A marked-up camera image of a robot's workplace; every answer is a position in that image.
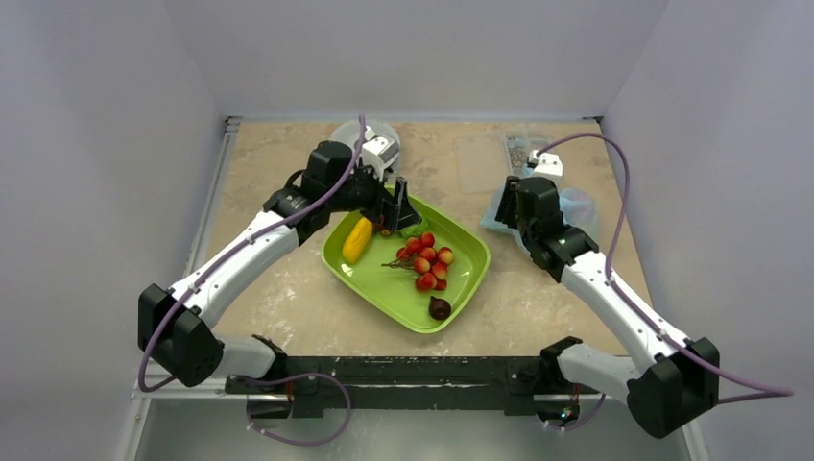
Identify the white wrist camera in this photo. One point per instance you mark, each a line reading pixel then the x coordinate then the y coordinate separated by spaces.
pixel 546 165
pixel 381 153

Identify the clear screw organizer box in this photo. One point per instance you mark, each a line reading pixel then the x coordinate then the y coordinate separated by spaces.
pixel 484 160

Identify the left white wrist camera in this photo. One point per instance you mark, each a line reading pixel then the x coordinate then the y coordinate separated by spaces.
pixel 381 153

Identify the green fake cabbage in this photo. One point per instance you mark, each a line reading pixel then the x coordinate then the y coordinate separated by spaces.
pixel 415 231

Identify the white filament spool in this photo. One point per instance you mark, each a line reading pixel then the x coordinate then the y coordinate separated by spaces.
pixel 349 134

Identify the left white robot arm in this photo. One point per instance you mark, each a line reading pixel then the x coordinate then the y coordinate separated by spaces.
pixel 285 221

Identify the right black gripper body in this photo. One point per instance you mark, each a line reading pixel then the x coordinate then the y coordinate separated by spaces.
pixel 509 203

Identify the green plastic tray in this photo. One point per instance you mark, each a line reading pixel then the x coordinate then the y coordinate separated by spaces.
pixel 392 289

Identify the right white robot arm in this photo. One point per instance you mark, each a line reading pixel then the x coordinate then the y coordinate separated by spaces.
pixel 666 379

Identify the yellow fake corn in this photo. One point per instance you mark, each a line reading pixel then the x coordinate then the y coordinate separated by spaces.
pixel 357 240

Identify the dark brown fake fig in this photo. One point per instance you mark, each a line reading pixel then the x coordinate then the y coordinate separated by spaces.
pixel 439 309

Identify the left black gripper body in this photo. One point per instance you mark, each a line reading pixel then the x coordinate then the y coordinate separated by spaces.
pixel 364 195

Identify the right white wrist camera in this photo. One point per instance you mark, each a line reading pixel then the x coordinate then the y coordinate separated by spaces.
pixel 546 165

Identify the red fake cherry bunch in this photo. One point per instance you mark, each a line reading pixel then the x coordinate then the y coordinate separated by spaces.
pixel 429 263

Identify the light blue plastic bag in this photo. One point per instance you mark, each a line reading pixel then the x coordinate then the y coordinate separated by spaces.
pixel 579 210

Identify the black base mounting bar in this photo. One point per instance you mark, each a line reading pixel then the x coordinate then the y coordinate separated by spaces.
pixel 307 386

